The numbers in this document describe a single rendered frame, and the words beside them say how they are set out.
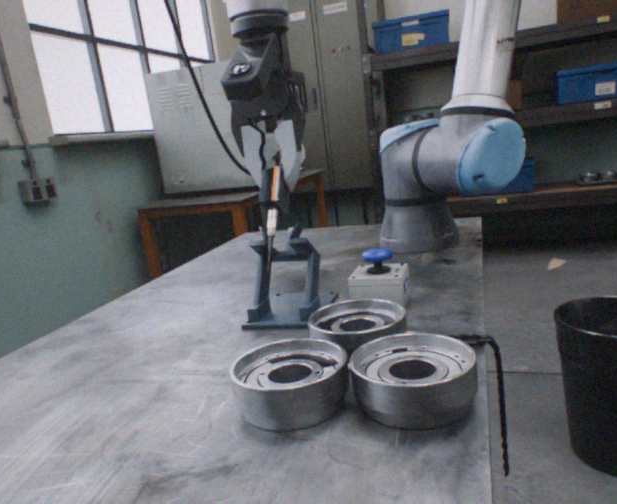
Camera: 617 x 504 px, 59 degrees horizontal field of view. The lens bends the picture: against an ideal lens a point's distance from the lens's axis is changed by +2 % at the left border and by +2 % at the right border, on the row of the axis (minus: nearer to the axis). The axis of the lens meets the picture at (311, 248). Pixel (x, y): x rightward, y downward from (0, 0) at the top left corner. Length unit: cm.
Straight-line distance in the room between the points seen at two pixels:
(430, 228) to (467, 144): 19
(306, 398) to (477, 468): 14
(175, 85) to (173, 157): 36
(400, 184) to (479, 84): 21
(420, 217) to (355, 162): 337
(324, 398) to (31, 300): 207
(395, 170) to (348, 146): 336
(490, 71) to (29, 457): 79
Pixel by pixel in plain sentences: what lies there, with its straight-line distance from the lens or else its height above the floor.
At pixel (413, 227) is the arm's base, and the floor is 85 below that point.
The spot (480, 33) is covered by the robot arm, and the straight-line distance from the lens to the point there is 95.
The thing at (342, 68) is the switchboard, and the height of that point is 149.
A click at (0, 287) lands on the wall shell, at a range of 235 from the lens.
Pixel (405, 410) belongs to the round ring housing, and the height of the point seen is 82.
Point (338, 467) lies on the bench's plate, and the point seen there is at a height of 80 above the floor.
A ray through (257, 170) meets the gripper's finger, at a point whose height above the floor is 100.
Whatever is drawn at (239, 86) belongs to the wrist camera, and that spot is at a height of 109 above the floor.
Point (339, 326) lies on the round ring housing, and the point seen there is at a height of 83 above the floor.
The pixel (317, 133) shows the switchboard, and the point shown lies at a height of 103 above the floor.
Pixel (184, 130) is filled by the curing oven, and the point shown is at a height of 113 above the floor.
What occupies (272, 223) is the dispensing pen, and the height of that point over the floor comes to 93.
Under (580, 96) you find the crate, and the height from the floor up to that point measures 105.
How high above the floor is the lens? 104
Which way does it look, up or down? 12 degrees down
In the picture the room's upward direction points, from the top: 7 degrees counter-clockwise
